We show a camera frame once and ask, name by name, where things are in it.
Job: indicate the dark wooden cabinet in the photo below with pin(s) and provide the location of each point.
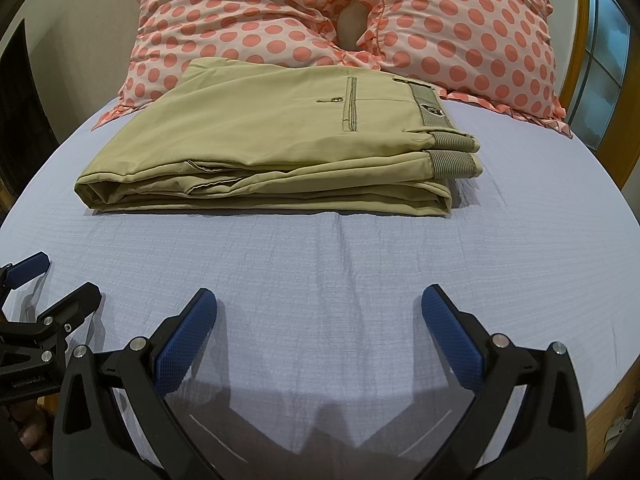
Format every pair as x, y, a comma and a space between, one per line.
25, 120

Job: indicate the pink polka dot pillow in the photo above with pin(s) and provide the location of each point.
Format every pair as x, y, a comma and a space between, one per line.
220, 15
465, 30

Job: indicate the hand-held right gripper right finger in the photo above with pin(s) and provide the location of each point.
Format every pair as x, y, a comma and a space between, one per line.
450, 340

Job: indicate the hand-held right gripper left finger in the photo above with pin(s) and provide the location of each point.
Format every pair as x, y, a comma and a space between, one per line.
186, 340

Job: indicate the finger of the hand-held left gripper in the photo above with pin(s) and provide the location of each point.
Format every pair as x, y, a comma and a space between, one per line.
29, 266
75, 305

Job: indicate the wooden bed frame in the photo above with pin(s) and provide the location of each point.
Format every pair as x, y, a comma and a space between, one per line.
612, 400

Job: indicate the wooden framed window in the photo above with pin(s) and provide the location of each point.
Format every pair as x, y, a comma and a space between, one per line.
602, 55

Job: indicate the khaki pants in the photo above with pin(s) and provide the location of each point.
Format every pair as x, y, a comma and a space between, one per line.
280, 150

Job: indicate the light blue bed sheet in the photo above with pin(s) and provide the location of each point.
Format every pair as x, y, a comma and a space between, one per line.
320, 270

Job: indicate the person's left hand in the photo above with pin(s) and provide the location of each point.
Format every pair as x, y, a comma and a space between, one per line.
31, 430

